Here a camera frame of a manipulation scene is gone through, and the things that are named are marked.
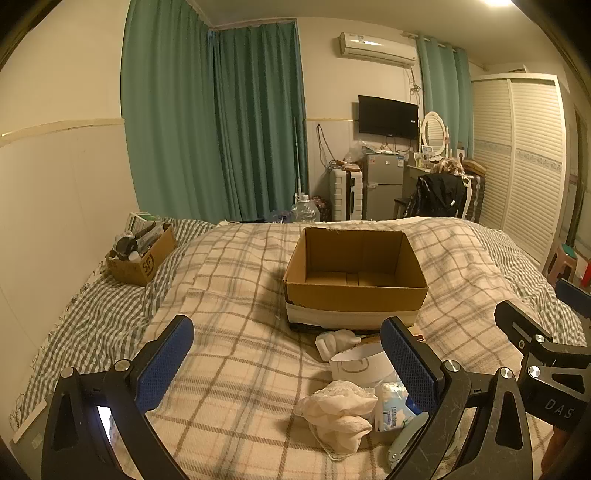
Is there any white air conditioner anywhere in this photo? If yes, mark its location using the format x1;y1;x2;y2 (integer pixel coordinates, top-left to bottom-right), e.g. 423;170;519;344
339;31;417;69

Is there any large cardboard box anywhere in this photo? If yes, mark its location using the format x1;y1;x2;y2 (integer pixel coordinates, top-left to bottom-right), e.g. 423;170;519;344
283;226;430;331

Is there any brown checked suitcase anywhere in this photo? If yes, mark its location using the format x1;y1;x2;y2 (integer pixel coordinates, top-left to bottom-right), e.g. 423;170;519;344
463;159;487;223

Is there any beige plaid blanket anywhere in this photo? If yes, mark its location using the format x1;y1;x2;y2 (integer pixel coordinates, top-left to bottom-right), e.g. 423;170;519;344
139;217;559;480

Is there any white louvered wardrobe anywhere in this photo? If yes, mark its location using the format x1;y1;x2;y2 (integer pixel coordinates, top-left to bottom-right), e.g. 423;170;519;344
470;72;572;269

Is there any green white carton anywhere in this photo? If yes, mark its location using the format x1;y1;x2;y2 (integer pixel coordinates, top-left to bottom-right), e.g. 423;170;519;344
126;211;161;237

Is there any large clear water bottle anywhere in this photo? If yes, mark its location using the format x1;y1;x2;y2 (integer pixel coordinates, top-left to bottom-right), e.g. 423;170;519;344
289;194;321;224

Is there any silver small fridge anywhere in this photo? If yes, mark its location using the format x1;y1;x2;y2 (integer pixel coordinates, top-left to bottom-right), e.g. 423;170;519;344
361;152;407;221

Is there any black jacket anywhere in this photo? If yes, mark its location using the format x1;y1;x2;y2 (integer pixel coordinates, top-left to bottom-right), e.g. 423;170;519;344
414;172;467;219

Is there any small printed cardboard box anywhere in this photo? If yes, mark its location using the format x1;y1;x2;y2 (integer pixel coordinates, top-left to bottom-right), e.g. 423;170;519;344
105;222;178;287

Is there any cream lace cloth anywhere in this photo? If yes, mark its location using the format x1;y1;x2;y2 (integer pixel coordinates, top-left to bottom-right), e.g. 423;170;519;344
294;380;378;456

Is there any white hard suitcase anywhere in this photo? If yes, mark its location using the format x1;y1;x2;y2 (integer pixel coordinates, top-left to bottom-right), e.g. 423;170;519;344
329;167;363;223

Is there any green curtain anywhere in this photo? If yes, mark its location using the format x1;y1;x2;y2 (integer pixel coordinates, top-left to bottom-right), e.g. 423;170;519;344
121;0;223;221
414;36;474;160
216;21;308;223

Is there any white oval vanity mirror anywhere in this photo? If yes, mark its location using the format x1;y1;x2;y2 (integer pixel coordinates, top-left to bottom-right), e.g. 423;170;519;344
420;111;450;156

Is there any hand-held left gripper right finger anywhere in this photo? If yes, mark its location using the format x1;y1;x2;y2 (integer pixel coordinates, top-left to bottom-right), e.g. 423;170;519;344
379;316;555;480

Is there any pink plastic stool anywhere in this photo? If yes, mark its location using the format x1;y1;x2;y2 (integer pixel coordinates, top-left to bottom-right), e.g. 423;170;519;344
544;244;579;283

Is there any white mop pole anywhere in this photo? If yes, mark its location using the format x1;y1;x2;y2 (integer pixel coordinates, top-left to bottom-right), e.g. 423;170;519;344
294;117;306;205

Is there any blue white tissue packet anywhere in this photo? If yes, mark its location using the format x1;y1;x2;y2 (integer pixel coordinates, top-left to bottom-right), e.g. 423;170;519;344
373;381;429;433

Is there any black wall television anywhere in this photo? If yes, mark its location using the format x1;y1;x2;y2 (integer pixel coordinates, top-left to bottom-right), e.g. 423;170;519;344
358;95;420;140

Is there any white sock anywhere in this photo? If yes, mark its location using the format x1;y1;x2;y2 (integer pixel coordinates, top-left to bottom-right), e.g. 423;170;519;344
316;329;362;361

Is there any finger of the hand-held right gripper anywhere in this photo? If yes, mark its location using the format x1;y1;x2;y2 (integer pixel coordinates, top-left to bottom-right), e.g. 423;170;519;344
494;300;562;360
556;278;591;319

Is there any dark red patterned bag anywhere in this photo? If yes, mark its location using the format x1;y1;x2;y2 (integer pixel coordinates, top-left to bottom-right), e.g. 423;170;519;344
309;196;331;222

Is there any blond fluffy toy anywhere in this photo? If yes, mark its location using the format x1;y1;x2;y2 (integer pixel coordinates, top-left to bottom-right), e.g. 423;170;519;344
436;156;465;177

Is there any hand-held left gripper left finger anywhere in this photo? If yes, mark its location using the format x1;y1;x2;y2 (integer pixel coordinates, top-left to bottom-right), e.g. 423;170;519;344
41;315;195;480

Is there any grey gingham bed sheet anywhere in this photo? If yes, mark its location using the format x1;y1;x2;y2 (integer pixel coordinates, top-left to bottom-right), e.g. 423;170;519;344
9;217;588;431

